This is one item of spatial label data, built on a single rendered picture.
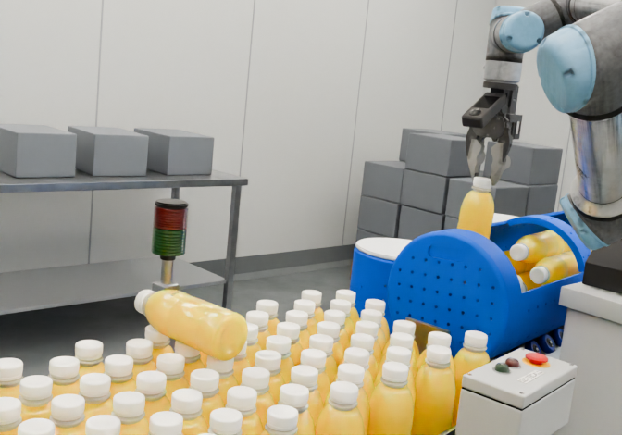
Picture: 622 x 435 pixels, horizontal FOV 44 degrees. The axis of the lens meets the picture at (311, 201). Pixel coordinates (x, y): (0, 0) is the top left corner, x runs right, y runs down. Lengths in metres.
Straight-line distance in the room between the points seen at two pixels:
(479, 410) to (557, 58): 0.52
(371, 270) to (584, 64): 1.23
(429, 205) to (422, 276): 3.82
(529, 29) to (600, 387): 0.71
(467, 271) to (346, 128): 4.73
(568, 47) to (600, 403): 0.78
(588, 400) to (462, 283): 0.34
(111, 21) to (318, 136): 1.95
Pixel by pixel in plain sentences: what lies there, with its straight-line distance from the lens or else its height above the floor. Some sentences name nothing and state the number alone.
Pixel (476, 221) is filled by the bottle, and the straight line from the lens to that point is 1.64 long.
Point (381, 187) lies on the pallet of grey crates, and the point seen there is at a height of 0.76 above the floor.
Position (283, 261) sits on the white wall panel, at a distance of 5.99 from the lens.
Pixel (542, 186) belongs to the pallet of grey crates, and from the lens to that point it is 5.60.
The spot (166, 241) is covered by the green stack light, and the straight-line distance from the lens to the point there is 1.45.
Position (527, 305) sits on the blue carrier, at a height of 1.11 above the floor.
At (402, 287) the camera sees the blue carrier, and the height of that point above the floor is 1.09.
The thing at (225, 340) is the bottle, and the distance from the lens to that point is 1.11.
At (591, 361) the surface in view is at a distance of 1.65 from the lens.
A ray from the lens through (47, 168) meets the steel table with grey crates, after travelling 3.97.
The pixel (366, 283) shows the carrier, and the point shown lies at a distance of 2.24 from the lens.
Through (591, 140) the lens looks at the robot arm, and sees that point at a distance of 1.29.
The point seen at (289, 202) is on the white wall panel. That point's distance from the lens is 5.92.
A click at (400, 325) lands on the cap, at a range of 1.37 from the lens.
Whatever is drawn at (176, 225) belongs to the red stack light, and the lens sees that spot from 1.44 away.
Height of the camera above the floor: 1.52
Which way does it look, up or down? 9 degrees down
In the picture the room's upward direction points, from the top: 6 degrees clockwise
